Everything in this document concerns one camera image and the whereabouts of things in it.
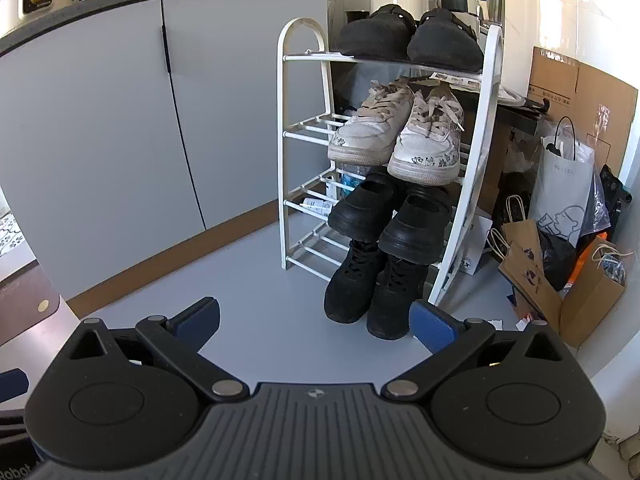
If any black lace-up sneaker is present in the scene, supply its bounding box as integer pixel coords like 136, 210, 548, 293
323, 240, 386, 324
366, 254, 431, 341

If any black chunky mary jane shoe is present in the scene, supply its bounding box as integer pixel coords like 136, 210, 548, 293
377, 187, 452, 265
327, 170, 406, 243

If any black strap clog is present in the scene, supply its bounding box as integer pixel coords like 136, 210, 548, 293
406, 8, 485, 73
334, 4, 418, 61

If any white shopping bag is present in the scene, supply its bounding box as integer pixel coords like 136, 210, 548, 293
528, 116, 597, 249

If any brown paper bag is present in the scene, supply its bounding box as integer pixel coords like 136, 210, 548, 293
559, 236, 635, 349
489, 195, 564, 322

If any white lace-up sneaker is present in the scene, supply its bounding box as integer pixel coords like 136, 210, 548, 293
387, 87, 465, 186
327, 81, 416, 167

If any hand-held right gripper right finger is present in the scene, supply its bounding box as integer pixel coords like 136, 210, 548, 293
381, 300, 564, 403

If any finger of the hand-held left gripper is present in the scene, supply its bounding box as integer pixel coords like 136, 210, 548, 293
0, 368, 29, 404

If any brown door mat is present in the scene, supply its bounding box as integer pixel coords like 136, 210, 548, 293
0, 264, 80, 348

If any white rice cooker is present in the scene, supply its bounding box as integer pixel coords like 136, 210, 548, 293
0, 0, 75, 38

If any grey counter cabinet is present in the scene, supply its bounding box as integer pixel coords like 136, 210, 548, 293
0, 0, 335, 306

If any clear plastic water bottle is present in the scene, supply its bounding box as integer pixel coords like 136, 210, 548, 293
339, 161, 372, 192

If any brown bottle white label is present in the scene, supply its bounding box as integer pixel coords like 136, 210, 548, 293
301, 197, 335, 217

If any flat cardboard sheet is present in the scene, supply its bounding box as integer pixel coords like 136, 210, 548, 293
528, 46, 640, 186

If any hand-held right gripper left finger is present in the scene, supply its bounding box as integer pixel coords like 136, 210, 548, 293
69, 296, 251, 403

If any white metal shoe rack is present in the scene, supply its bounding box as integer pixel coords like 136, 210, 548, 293
276, 17, 503, 307

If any black plastic bag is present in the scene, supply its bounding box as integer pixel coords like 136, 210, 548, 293
537, 230, 577, 292

